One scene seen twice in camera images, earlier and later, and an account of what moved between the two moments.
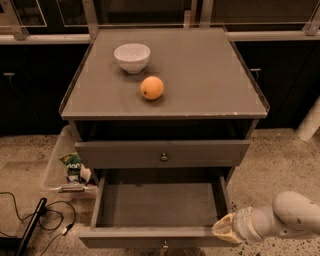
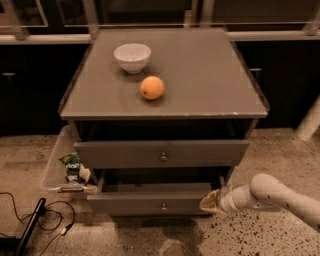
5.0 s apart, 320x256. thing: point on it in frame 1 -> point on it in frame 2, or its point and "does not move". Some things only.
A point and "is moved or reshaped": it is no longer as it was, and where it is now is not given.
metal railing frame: x=76 y=21 does not move
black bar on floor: x=32 y=226 does not move
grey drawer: x=159 y=208 is moved or reshaped
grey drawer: x=163 y=153 does not move
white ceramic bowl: x=133 y=57 does not move
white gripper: x=242 y=222 -> x=226 y=200
